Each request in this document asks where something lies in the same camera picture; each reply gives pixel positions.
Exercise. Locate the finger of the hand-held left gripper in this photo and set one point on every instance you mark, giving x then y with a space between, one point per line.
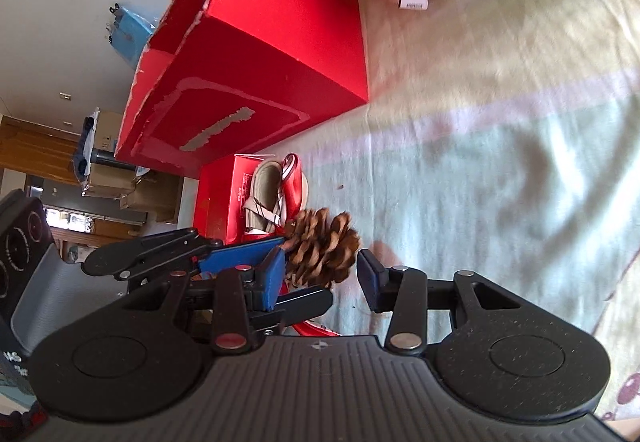
235 257
305 303

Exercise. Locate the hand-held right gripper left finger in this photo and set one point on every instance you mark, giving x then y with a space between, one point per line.
270 282

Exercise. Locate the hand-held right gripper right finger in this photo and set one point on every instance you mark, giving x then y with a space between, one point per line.
370 282

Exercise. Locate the brown pine cone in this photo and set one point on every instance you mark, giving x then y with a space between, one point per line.
320 247

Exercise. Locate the small red printed box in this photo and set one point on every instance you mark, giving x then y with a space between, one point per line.
220 197

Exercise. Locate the red patterned cloth ornament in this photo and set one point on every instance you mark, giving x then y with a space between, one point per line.
295 192

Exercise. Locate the large red cardboard box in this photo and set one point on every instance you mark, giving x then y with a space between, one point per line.
275 47

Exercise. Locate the wooden cabinet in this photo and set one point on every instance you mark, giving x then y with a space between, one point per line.
30 147

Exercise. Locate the brown cardboard box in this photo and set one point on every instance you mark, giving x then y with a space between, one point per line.
107 132
150 197

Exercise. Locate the blue packaged notebook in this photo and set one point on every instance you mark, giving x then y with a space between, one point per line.
130 34

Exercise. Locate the small pink white tube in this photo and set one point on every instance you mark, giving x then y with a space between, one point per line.
412 0

